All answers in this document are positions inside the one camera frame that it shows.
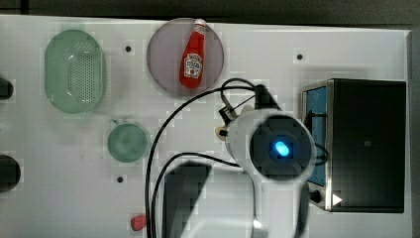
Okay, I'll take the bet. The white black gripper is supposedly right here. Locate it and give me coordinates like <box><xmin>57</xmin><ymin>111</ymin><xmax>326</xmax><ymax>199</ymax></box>
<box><xmin>219</xmin><ymin>84</ymin><xmax>280</xmax><ymax>126</ymax></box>

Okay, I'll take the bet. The black round robot base upper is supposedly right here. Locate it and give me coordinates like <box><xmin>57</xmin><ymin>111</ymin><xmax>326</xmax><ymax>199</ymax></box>
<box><xmin>0</xmin><ymin>78</ymin><xmax>14</xmax><ymax>100</ymax></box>

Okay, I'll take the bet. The black toaster oven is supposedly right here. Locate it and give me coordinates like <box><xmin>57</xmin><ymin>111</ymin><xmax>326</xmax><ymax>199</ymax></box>
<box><xmin>300</xmin><ymin>78</ymin><xmax>407</xmax><ymax>213</ymax></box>

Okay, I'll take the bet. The black cable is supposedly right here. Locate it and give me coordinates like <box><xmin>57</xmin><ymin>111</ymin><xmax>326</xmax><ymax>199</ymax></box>
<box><xmin>151</xmin><ymin>152</ymin><xmax>242</xmax><ymax>238</ymax></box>
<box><xmin>144</xmin><ymin>77</ymin><xmax>257</xmax><ymax>238</ymax></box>

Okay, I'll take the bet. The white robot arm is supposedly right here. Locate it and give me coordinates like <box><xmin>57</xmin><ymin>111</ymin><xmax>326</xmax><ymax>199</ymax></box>
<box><xmin>162</xmin><ymin>84</ymin><xmax>316</xmax><ymax>238</ymax></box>

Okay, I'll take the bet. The peeled toy banana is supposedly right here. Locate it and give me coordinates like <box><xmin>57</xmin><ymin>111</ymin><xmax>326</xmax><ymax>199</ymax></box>
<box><xmin>215</xmin><ymin>126</ymin><xmax>228</xmax><ymax>141</ymax></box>

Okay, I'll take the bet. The red ketchup bottle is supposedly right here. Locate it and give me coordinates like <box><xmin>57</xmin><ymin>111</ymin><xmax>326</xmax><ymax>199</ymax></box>
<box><xmin>179</xmin><ymin>19</ymin><xmax>206</xmax><ymax>89</ymax></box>

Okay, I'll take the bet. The grey round plate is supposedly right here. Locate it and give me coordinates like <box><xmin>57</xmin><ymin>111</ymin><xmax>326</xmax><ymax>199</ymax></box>
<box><xmin>147</xmin><ymin>18</ymin><xmax>225</xmax><ymax>97</ymax></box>

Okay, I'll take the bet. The green perforated colander basket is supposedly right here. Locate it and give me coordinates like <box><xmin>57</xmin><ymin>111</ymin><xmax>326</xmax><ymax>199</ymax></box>
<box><xmin>45</xmin><ymin>30</ymin><xmax>106</xmax><ymax>114</ymax></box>

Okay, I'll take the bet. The pink red toy strawberry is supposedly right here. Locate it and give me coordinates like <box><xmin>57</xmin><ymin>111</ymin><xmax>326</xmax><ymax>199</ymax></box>
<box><xmin>130</xmin><ymin>214</ymin><xmax>147</xmax><ymax>231</ymax></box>

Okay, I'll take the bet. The green mug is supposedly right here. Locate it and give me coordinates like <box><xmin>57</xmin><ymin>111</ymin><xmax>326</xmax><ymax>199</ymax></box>
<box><xmin>107</xmin><ymin>119</ymin><xmax>150</xmax><ymax>163</ymax></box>

